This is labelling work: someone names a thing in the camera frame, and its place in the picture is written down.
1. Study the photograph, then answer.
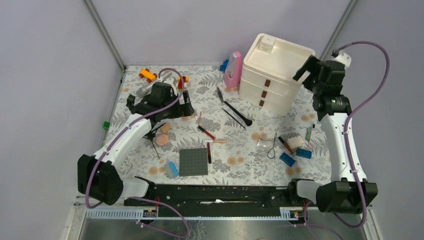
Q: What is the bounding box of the cream three-drawer organizer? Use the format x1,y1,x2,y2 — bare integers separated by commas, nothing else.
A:
238,33,316,116

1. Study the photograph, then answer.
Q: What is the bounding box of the white cosmetic box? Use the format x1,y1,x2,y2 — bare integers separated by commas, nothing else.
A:
258,35,277,54

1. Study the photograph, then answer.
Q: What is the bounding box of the black makeup brush large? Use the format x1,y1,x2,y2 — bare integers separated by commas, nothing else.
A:
224,101,253,126

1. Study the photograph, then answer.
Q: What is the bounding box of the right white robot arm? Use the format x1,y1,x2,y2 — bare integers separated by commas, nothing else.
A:
286,53,378,214

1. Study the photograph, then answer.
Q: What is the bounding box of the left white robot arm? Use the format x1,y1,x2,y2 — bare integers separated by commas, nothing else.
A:
77,81,194,206

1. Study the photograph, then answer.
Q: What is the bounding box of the small peach makeup sponge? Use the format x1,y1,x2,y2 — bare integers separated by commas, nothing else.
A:
159,123,171,134

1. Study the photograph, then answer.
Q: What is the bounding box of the thin black makeup brush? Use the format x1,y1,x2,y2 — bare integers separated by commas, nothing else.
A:
222,108,246,129

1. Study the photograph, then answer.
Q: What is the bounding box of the round peach makeup sponge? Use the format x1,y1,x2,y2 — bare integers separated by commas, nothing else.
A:
155,133,169,146

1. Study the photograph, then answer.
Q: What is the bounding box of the brown red makeup pencil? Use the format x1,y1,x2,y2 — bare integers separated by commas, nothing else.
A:
278,136,295,155

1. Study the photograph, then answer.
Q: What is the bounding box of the thin pink stick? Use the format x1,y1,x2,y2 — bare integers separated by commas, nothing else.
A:
197,111,202,127

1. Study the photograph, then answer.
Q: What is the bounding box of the red black lip gloss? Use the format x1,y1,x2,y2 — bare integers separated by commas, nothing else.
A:
197,125,216,140

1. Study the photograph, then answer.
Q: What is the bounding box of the orange toy car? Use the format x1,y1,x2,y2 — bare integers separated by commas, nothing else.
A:
138,68,158,83

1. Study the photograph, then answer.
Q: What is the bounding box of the red yellow toy figure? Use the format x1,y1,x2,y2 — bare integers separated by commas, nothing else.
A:
177,76,189,92

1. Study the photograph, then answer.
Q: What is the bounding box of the black mini tripod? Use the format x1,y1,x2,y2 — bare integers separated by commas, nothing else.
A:
126,94,164,159

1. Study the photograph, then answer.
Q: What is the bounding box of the green mascara tube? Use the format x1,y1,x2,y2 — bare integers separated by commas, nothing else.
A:
305,123,315,142

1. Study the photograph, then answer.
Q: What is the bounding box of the dark red lipstick tube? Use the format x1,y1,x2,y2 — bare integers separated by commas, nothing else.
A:
206,142,212,164

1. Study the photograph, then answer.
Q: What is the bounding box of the grey lego baseplate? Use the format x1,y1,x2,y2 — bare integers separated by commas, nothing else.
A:
179,148,208,177

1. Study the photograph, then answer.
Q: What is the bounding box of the blue toy brick back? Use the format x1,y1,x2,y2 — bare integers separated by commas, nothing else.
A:
219,59,229,72

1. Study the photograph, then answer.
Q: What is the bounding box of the blue lego brick right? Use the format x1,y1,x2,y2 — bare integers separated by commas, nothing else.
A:
295,147,312,159

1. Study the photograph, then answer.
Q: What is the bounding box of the blue grey lego brick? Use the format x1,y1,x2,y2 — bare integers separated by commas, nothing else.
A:
164,161,179,179

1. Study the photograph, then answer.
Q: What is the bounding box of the green clip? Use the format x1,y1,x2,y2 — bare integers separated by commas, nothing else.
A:
102,121,110,130

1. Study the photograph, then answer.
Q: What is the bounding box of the blue lego brick left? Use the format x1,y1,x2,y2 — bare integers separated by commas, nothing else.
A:
279,152,296,168

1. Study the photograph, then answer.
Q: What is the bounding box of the clear plastic bag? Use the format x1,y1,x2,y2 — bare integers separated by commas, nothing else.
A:
256,138,274,149

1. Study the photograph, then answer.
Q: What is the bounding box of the black wire loop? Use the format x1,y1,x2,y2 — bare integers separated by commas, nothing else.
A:
267,132,278,160

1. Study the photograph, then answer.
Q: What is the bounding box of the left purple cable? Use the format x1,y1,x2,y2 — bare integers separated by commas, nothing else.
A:
85,67,191,240

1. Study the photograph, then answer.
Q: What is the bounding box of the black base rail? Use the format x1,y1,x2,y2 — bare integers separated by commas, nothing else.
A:
123,184,306,218

